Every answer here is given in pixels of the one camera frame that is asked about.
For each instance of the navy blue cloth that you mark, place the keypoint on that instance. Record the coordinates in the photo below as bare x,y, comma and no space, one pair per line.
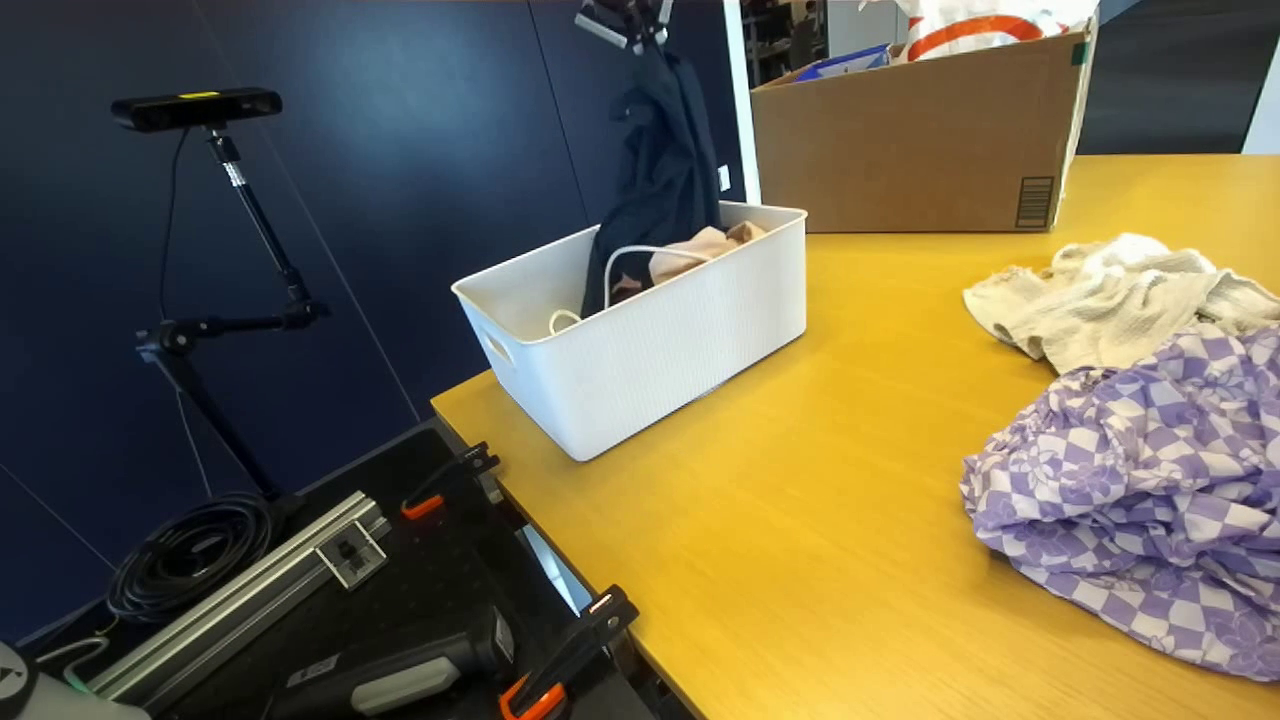
662,160

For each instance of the peach beige cloth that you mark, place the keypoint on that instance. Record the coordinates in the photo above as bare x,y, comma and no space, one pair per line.
700,248

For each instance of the purple white checkered cloth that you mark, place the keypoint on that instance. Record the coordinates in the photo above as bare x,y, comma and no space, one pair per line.
1146,505

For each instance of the white plastic basket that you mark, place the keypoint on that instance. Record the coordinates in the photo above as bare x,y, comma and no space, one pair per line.
642,363

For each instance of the blue item in cardboard box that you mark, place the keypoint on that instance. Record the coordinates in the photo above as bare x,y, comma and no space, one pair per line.
842,63

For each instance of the brown cardboard box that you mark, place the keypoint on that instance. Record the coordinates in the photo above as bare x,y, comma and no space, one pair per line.
920,146

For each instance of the white plastic bag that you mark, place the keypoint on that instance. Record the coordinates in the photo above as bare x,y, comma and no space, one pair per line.
985,22

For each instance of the black orange clamp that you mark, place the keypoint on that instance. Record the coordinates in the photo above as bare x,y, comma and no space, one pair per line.
564,661
444,484

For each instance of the cream white cloth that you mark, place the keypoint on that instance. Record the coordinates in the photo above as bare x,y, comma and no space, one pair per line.
1106,302

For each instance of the white board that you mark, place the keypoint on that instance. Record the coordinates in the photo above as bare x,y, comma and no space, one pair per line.
1264,120

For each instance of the black grey handheld tool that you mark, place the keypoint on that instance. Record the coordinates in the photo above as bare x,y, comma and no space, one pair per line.
402,665

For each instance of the silver aluminium extrusion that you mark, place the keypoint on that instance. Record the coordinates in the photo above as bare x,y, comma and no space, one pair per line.
240,600

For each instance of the white wall panel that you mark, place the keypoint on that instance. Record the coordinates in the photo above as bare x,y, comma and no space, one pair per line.
742,94

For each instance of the black jointed camera stand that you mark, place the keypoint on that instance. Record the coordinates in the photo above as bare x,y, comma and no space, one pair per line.
262,224

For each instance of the black camera bar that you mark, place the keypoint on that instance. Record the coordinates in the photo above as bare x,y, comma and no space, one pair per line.
194,104

